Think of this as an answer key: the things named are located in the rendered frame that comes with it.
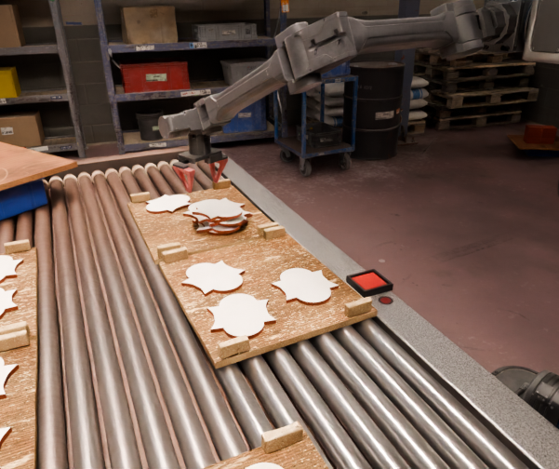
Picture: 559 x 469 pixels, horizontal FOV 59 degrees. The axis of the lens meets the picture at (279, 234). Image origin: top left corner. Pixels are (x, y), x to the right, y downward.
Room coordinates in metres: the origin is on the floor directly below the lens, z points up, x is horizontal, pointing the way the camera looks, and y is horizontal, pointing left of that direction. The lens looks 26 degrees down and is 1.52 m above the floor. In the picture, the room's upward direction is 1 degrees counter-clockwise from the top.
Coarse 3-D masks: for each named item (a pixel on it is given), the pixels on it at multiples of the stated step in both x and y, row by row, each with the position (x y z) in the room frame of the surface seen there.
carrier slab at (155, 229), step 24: (192, 192) 1.53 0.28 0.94; (216, 192) 1.52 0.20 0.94; (144, 216) 1.34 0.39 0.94; (168, 216) 1.33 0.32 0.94; (264, 216) 1.32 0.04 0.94; (144, 240) 1.18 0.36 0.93; (168, 240) 1.17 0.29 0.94; (192, 240) 1.17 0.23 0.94; (216, 240) 1.17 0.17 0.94; (240, 240) 1.17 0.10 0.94
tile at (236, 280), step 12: (204, 264) 1.02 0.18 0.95; (216, 264) 1.02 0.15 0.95; (192, 276) 0.97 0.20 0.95; (204, 276) 0.97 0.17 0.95; (216, 276) 0.97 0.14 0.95; (228, 276) 0.96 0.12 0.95; (240, 276) 0.96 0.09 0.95; (204, 288) 0.92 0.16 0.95; (216, 288) 0.91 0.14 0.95; (228, 288) 0.91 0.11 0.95
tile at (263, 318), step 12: (228, 300) 0.87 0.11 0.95; (240, 300) 0.87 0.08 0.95; (252, 300) 0.87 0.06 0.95; (264, 300) 0.87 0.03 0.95; (216, 312) 0.83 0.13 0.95; (228, 312) 0.83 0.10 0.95; (240, 312) 0.83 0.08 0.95; (252, 312) 0.83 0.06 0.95; (264, 312) 0.82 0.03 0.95; (216, 324) 0.79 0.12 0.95; (228, 324) 0.79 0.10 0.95; (240, 324) 0.79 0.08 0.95; (252, 324) 0.78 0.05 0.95; (264, 324) 0.79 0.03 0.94; (228, 336) 0.76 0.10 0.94; (252, 336) 0.75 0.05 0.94
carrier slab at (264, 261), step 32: (192, 256) 1.08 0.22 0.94; (224, 256) 1.08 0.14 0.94; (256, 256) 1.08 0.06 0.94; (288, 256) 1.07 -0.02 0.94; (192, 288) 0.93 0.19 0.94; (256, 288) 0.93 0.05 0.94; (352, 288) 0.92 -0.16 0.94; (192, 320) 0.81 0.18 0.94; (288, 320) 0.81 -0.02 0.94; (320, 320) 0.81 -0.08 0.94; (352, 320) 0.81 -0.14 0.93; (256, 352) 0.72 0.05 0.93
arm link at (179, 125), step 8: (184, 112) 1.23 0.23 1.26; (192, 112) 1.23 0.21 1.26; (160, 120) 1.23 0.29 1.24; (168, 120) 1.20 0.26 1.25; (176, 120) 1.20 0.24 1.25; (184, 120) 1.21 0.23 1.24; (192, 120) 1.22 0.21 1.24; (160, 128) 1.23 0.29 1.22; (168, 128) 1.20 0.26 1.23; (176, 128) 1.19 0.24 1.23; (184, 128) 1.21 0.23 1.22; (192, 128) 1.21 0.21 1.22; (200, 128) 1.23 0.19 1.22; (208, 128) 1.20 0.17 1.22; (216, 128) 1.20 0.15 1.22; (168, 136) 1.20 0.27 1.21; (176, 136) 1.22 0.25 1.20
